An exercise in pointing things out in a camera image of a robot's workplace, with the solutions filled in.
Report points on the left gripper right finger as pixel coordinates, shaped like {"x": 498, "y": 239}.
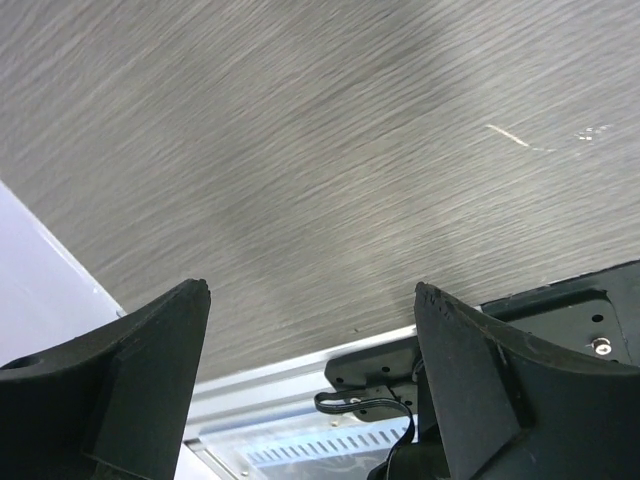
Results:
{"x": 510, "y": 405}

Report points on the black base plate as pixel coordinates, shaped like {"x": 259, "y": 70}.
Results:
{"x": 595, "y": 314}

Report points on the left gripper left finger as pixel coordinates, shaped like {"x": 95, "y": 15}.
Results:
{"x": 109, "y": 404}

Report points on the white slotted cable duct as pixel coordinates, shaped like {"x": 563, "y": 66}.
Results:
{"x": 335, "y": 442}

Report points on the aluminium frame rail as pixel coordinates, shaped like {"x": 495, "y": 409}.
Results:
{"x": 219, "y": 403}

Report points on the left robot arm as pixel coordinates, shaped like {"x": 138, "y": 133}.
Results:
{"x": 405, "y": 460}

